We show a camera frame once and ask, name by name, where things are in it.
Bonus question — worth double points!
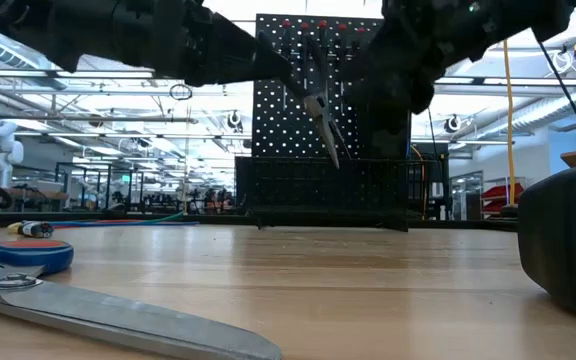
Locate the yellow cord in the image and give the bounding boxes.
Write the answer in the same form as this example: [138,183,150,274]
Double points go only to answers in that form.
[501,39,518,210]

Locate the black wire basket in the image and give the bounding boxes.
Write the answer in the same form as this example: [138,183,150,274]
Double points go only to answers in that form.
[234,156,433,232]

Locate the black aluminium table frame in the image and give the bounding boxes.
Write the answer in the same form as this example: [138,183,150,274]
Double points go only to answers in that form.
[0,209,519,232]

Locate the black rounded object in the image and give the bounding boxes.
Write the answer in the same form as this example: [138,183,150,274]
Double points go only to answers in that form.
[516,161,576,325]

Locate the blue red handled scissors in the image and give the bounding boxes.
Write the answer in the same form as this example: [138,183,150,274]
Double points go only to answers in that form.
[0,238,284,360]

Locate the thin black pole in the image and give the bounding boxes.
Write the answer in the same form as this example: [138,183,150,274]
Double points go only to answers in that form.
[537,39,576,164]

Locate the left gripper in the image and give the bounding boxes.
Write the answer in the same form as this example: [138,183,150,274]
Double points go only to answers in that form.
[110,0,295,89]

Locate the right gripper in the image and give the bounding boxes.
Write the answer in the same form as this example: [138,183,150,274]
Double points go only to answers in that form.
[347,19,452,136]

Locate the black-handled needle-nose pliers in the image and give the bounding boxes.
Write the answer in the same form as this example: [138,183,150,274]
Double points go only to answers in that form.
[257,30,343,170]

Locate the black metal pegboard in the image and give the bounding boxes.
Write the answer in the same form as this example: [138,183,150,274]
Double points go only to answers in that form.
[251,13,412,161]

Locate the black mesh panel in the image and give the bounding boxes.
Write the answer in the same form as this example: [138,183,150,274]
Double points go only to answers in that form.
[407,141,450,221]

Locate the black hanging ring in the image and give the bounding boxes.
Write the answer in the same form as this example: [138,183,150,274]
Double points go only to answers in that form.
[169,83,193,101]

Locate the green wire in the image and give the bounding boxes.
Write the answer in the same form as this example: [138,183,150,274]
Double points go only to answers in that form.
[127,209,187,225]

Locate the red storage bin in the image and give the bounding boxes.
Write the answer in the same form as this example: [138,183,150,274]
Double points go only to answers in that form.
[480,182,526,215]

